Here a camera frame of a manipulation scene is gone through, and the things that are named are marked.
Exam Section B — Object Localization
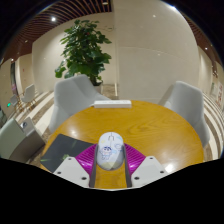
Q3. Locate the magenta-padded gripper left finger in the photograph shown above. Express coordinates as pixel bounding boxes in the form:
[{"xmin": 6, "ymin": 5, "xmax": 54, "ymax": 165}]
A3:
[{"xmin": 53, "ymin": 143, "xmax": 100, "ymax": 189}]

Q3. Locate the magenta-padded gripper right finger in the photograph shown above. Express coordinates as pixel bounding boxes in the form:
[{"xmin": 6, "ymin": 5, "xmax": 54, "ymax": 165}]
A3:
[{"xmin": 121, "ymin": 143, "xmax": 170, "ymax": 189}]

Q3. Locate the white cartoon-print computer mouse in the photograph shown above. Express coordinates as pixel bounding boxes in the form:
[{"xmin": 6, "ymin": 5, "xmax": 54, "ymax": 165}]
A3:
[{"xmin": 96, "ymin": 131, "xmax": 125, "ymax": 172}]

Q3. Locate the black green-lined mouse pad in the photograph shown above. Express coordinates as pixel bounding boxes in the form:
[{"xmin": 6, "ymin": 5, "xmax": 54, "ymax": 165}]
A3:
[{"xmin": 39, "ymin": 133, "xmax": 96, "ymax": 174}]

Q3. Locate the grey-green curved sofa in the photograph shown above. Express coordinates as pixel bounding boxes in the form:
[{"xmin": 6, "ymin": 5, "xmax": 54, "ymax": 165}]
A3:
[{"xmin": 0, "ymin": 116, "xmax": 46, "ymax": 164}]

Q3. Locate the light grey shell chair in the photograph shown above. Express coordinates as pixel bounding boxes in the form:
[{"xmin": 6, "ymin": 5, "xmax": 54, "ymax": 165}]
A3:
[
  {"xmin": 158, "ymin": 80, "xmax": 211, "ymax": 148},
  {"xmin": 48, "ymin": 73, "xmax": 111, "ymax": 134}
]

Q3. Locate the white power strip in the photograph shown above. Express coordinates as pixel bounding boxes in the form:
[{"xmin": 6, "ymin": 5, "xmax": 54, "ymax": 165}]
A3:
[{"xmin": 93, "ymin": 99, "xmax": 133, "ymax": 109}]

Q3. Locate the white distant chair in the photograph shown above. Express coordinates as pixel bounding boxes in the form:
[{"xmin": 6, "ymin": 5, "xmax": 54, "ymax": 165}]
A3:
[{"xmin": 20, "ymin": 83, "xmax": 37, "ymax": 111}]

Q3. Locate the small grey distant chair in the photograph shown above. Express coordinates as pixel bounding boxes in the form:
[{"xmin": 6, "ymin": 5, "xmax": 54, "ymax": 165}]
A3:
[{"xmin": 9, "ymin": 94, "xmax": 20, "ymax": 112}]

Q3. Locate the red and white poster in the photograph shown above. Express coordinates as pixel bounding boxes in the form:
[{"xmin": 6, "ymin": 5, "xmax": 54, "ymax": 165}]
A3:
[{"xmin": 216, "ymin": 83, "xmax": 224, "ymax": 111}]

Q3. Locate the large green potted plant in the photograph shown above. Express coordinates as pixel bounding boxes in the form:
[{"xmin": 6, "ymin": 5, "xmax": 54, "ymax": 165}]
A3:
[{"xmin": 54, "ymin": 18, "xmax": 113, "ymax": 87}]

